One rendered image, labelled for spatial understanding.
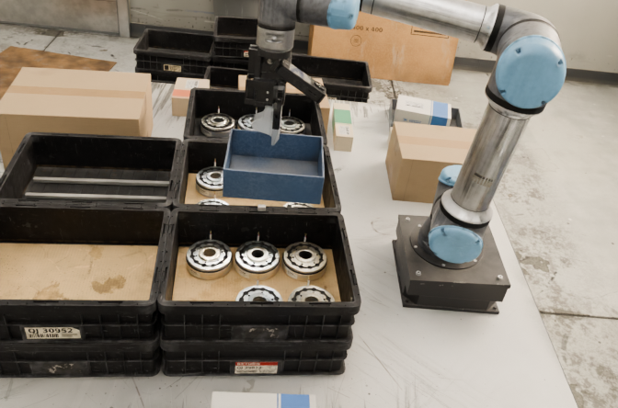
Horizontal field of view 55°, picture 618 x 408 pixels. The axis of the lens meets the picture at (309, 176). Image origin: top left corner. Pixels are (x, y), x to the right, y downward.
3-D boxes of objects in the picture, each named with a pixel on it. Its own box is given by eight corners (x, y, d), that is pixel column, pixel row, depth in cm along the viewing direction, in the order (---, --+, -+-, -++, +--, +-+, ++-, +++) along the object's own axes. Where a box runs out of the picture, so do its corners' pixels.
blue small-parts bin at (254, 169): (319, 162, 133) (323, 136, 129) (320, 204, 121) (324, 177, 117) (230, 154, 132) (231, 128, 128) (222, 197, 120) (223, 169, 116)
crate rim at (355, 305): (341, 220, 143) (342, 211, 142) (360, 315, 119) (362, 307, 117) (172, 215, 138) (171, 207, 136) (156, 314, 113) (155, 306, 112)
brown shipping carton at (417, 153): (470, 169, 206) (482, 130, 197) (485, 208, 188) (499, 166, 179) (384, 161, 204) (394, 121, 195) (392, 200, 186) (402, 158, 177)
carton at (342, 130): (331, 116, 226) (333, 102, 223) (347, 118, 227) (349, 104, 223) (334, 150, 207) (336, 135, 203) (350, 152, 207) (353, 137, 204)
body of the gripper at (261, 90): (247, 95, 129) (251, 40, 123) (287, 99, 129) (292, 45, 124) (244, 107, 122) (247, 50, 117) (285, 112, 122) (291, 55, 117)
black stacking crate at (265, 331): (335, 249, 148) (341, 214, 142) (352, 345, 124) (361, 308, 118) (173, 246, 143) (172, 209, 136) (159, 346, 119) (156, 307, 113)
